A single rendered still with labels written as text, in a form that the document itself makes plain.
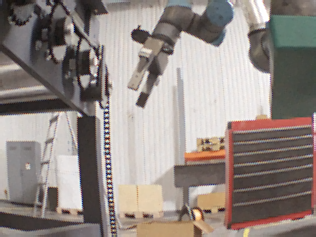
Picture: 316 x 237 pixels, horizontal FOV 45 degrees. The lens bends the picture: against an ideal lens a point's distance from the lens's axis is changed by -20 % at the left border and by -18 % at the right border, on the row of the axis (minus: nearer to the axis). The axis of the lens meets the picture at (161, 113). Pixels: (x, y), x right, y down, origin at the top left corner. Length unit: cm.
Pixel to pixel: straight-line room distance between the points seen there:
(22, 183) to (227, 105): 590
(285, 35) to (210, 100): 1060
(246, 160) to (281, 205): 47
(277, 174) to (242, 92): 838
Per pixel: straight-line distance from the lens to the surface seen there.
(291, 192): 303
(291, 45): 63
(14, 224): 172
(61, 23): 105
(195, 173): 596
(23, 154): 1147
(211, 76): 1135
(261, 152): 298
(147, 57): 112
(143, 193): 894
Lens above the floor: 45
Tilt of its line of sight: 11 degrees up
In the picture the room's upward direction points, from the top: 2 degrees counter-clockwise
